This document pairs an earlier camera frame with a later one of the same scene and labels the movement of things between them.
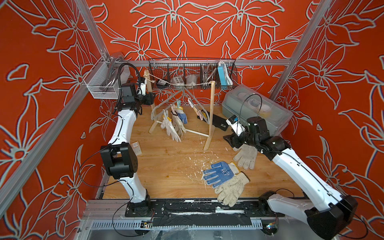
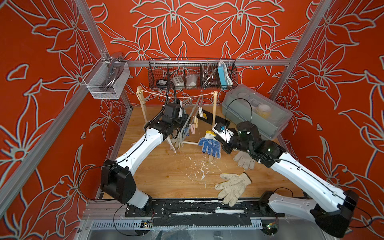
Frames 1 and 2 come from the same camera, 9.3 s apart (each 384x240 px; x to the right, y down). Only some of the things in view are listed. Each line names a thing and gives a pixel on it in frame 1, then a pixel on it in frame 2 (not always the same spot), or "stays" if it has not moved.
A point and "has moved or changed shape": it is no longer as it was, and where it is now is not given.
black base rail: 197,212 stays
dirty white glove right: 246,156 stays
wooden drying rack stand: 210,136 has moved or changed shape
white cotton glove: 170,129 has moved or changed shape
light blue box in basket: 221,69 stays
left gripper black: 148,98 → 185,118
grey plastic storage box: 245,102 stays
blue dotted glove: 220,173 → 209,143
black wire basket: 193,74 stays
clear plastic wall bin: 103,80 stays
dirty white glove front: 229,192 stays
